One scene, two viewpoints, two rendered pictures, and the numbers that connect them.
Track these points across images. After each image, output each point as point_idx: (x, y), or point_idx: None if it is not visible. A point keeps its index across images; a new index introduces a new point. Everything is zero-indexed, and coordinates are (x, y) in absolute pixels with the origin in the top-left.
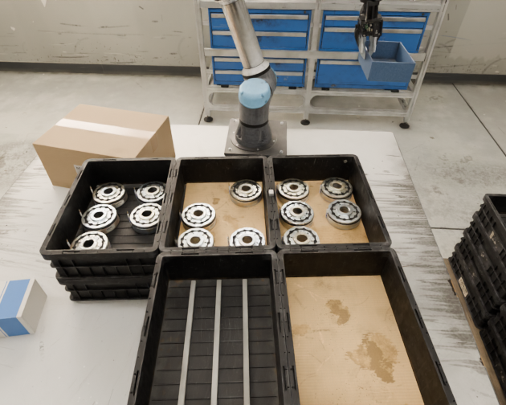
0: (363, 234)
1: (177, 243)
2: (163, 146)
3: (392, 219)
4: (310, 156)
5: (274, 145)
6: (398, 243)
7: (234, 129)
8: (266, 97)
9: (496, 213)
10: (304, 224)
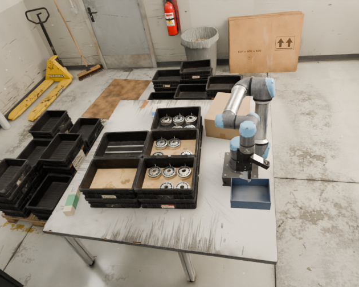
0: None
1: (160, 138)
2: (229, 130)
3: (182, 230)
4: (193, 171)
5: (232, 172)
6: (166, 228)
7: None
8: (232, 148)
9: None
10: (162, 173)
